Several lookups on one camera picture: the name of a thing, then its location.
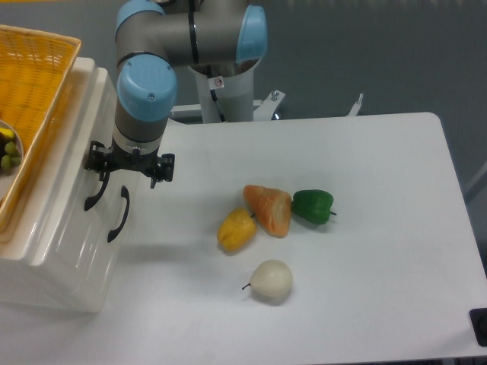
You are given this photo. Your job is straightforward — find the yellow woven basket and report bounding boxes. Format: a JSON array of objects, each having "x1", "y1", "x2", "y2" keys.
[{"x1": 1, "y1": 24, "x2": 81, "y2": 230}]

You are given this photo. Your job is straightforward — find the black corner object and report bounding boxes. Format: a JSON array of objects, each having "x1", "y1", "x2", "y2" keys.
[{"x1": 469, "y1": 308, "x2": 487, "y2": 348}]

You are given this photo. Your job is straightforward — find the black bottom drawer handle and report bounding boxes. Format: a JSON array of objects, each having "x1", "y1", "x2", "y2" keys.
[{"x1": 107, "y1": 185, "x2": 131, "y2": 243}]

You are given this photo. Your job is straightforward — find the green grapes bunch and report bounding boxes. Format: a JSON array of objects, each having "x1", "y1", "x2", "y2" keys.
[{"x1": 1, "y1": 141, "x2": 22, "y2": 171}]

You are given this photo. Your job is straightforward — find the white pear toy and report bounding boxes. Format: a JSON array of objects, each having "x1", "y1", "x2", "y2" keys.
[{"x1": 241, "y1": 259, "x2": 294, "y2": 306}]

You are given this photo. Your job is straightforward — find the green bell pepper toy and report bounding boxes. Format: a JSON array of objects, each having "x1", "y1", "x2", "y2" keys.
[{"x1": 291, "y1": 189, "x2": 334, "y2": 225}]

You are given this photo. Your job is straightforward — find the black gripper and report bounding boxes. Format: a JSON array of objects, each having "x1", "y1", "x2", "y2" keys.
[{"x1": 84, "y1": 133, "x2": 175, "y2": 189}]

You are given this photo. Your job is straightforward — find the yellow banana toy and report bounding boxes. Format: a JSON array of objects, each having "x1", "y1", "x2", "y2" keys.
[{"x1": 0, "y1": 128, "x2": 16, "y2": 141}]

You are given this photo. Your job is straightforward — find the white drawer cabinet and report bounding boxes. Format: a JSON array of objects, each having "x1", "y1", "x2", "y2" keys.
[{"x1": 1, "y1": 58, "x2": 138, "y2": 312}]

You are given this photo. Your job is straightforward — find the black drawer handle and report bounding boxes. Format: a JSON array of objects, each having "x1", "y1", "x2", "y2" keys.
[
  {"x1": 84, "y1": 172, "x2": 110, "y2": 211},
  {"x1": 107, "y1": 185, "x2": 131, "y2": 243}
]

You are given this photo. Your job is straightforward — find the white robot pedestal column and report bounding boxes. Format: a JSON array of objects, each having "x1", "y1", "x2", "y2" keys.
[{"x1": 189, "y1": 60, "x2": 260, "y2": 123}]

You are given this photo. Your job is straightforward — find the yellow bell pepper toy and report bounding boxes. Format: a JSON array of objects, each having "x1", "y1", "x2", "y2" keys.
[{"x1": 217, "y1": 208, "x2": 257, "y2": 252}]

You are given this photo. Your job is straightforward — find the black top drawer handle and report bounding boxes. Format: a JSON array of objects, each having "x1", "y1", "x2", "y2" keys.
[{"x1": 84, "y1": 172, "x2": 110, "y2": 211}]

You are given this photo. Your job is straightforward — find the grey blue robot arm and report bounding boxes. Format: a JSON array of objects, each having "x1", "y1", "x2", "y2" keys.
[{"x1": 85, "y1": 1, "x2": 268, "y2": 183}]

